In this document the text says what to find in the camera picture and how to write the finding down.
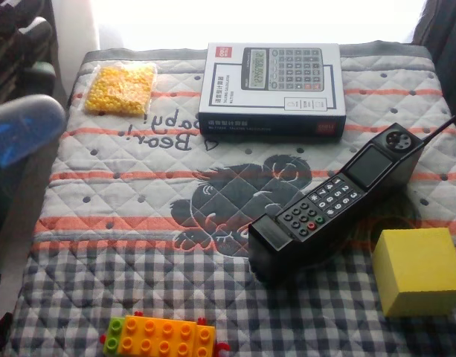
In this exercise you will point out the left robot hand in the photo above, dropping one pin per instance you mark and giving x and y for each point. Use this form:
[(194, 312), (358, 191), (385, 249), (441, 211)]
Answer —
[(449, 18)]

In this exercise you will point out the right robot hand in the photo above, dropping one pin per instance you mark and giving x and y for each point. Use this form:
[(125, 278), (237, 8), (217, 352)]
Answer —
[(23, 26)]

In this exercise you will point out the large black brick phone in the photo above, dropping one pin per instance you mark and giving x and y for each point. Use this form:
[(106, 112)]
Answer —
[(365, 163)]

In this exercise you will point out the white calculator box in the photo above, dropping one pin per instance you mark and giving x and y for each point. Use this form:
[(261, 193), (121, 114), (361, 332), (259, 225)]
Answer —
[(231, 93)]

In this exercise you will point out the bag of yellow beads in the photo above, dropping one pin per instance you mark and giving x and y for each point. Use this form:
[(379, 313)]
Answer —
[(116, 89)]

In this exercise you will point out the yellow block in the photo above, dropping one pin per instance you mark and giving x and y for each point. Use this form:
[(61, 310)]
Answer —
[(417, 267)]

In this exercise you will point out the green toy brick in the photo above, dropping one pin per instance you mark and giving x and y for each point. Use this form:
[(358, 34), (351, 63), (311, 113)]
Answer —
[(114, 334)]

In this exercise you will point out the orange toy brick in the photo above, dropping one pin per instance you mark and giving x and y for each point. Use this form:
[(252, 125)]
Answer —
[(160, 338)]

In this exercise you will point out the red toy piece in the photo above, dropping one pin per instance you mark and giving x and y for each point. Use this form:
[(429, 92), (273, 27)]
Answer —
[(224, 349)]

